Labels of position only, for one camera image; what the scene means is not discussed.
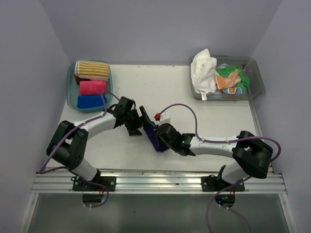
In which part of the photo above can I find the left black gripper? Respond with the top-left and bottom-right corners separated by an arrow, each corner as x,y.
124,106 -> 154,135

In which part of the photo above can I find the purple towel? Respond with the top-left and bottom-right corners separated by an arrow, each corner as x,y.
143,121 -> 169,153

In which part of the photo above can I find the orange patterned towel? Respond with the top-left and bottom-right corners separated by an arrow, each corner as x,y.
214,70 -> 241,94

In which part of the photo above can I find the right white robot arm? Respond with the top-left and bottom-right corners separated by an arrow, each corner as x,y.
155,123 -> 273,191

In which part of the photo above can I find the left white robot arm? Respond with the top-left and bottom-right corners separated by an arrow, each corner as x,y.
46,97 -> 155,191

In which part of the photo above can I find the blue rolled towel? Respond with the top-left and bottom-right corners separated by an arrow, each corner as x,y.
77,95 -> 107,109

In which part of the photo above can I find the pink rolled towel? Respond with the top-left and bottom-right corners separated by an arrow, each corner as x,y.
79,81 -> 107,96

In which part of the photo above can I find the yellow striped rolled towel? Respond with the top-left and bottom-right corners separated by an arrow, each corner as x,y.
74,60 -> 110,81

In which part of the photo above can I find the white towel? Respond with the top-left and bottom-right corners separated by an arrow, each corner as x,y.
190,49 -> 217,100

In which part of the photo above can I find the blue-green plastic bin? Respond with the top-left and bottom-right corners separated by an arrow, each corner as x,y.
67,63 -> 113,113

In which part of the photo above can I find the green towel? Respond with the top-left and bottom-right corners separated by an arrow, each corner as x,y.
214,64 -> 250,95

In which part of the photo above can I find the clear grey plastic bin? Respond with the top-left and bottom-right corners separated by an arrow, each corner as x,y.
189,55 -> 266,101

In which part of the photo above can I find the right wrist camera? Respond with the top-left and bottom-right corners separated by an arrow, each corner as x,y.
155,112 -> 171,126

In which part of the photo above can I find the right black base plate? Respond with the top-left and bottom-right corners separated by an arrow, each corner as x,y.
201,175 -> 245,192

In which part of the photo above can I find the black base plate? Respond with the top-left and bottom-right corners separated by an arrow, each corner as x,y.
201,175 -> 245,192
70,176 -> 117,192

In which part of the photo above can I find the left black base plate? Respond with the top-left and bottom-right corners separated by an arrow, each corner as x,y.
70,176 -> 117,192

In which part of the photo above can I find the aluminium mounting rail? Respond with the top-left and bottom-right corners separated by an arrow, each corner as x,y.
31,169 -> 287,194

